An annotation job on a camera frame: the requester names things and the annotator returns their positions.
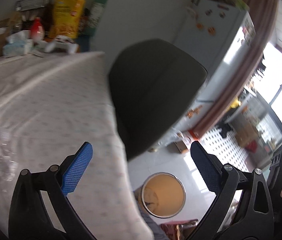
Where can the white refrigerator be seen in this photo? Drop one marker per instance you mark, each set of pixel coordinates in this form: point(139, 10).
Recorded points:
point(218, 36)

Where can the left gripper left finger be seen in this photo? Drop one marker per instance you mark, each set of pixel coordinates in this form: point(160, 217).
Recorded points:
point(74, 166)

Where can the red white bottle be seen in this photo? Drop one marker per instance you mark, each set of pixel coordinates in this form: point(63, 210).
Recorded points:
point(36, 30)

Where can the green tall box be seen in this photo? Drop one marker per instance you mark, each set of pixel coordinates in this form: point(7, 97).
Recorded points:
point(95, 14)

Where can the brown curtain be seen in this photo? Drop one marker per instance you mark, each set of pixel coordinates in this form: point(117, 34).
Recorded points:
point(263, 14)

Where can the white patterned tablecloth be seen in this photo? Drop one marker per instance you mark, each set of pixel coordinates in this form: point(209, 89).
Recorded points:
point(50, 106)

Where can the blue tissue pack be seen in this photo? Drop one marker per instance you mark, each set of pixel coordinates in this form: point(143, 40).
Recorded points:
point(18, 44)

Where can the yellow snack bag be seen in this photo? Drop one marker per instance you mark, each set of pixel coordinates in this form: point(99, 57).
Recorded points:
point(66, 16)

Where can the white pegboard panel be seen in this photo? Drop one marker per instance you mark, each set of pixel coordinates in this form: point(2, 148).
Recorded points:
point(226, 149)

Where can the white game controller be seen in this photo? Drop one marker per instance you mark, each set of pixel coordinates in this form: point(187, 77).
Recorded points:
point(62, 42)

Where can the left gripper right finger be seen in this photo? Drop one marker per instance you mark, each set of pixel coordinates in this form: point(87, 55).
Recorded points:
point(209, 166)

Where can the small orange white box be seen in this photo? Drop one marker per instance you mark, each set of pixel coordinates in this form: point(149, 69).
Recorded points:
point(184, 144)

